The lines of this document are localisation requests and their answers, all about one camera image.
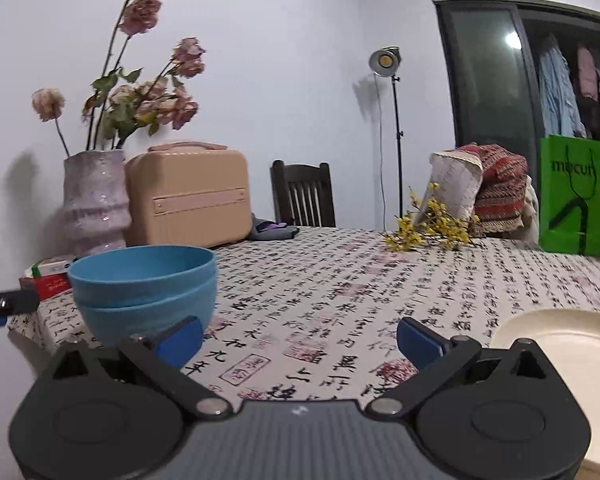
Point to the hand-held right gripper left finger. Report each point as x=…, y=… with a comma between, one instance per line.
x=182, y=344

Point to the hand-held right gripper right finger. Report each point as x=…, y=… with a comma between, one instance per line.
x=422, y=344

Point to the blue bowl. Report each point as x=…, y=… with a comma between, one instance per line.
x=140, y=270
x=130, y=320

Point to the cream plate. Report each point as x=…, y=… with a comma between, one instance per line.
x=570, y=340

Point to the red box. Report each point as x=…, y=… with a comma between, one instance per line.
x=52, y=286

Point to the green and white tissue pack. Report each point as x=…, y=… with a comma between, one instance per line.
x=55, y=266

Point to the yellow blossom branches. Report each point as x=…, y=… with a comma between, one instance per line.
x=440, y=230

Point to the calligraphy printed tablecloth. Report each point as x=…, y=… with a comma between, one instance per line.
x=330, y=270

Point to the purple textured vase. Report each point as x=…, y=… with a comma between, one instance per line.
x=95, y=200

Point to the grey and purple cloth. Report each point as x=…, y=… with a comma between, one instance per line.
x=275, y=234

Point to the peach ribbed suitcase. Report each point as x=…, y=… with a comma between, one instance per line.
x=190, y=185

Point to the red patterned woven blanket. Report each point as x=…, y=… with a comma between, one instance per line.
x=502, y=195

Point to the chair draped with patterned clothes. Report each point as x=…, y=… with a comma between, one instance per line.
x=530, y=210

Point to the dark wooden chair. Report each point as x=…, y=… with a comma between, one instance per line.
x=300, y=175

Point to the green paper bag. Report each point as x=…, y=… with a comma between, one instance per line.
x=597, y=220

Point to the dried pink rose bouquet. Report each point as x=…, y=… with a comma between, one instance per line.
x=145, y=105

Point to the hanging light blue garment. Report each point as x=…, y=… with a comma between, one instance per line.
x=560, y=95

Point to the studio light on stand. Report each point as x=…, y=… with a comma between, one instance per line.
x=384, y=60

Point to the hanging pink garment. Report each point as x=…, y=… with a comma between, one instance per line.
x=586, y=75

